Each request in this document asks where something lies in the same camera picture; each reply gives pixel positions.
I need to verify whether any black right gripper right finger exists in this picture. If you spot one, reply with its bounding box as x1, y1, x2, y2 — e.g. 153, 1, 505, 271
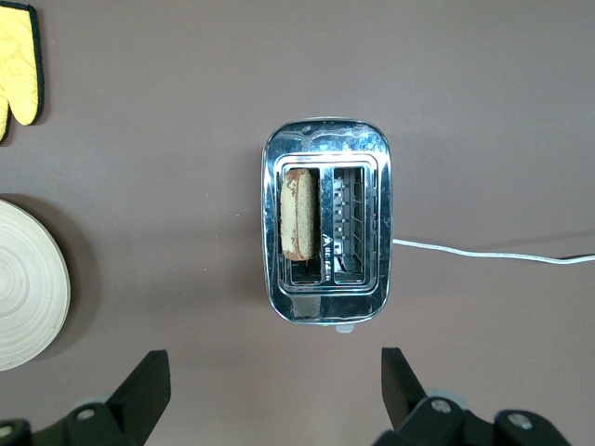
373, 346, 572, 446

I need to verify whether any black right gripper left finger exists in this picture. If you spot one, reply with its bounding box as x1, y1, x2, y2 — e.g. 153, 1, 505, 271
0, 349, 172, 446

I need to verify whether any round light wooden plate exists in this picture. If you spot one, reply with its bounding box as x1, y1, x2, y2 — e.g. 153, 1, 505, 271
0, 199, 72, 373

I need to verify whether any toast slice with brown crust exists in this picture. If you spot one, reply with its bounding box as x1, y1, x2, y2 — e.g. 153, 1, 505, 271
280, 168, 322, 262

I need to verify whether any silver two-slot toaster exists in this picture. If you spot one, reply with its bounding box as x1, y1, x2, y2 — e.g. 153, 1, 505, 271
260, 115, 394, 335

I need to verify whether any white toaster power cable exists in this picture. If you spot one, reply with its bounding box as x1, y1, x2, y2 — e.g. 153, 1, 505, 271
391, 237, 595, 266

